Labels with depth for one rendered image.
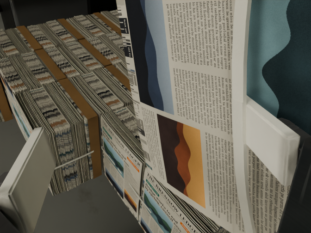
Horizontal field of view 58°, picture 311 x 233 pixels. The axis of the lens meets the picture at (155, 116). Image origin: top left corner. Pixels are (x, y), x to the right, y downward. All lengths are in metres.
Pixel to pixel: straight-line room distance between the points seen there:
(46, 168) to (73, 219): 3.40
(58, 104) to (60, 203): 2.49
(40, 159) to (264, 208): 0.17
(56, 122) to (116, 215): 2.70
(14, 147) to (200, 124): 3.43
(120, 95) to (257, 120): 1.04
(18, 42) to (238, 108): 1.51
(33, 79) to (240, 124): 1.20
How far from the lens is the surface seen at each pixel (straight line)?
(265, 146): 0.17
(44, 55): 1.48
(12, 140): 3.65
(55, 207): 3.56
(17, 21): 2.21
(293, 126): 0.17
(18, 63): 1.45
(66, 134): 1.08
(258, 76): 0.20
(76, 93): 1.20
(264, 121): 0.16
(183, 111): 0.26
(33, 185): 0.17
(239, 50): 0.17
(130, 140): 0.99
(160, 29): 0.26
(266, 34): 0.18
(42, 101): 1.19
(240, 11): 0.17
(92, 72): 1.34
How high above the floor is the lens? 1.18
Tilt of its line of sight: 29 degrees down
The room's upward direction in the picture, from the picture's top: 113 degrees counter-clockwise
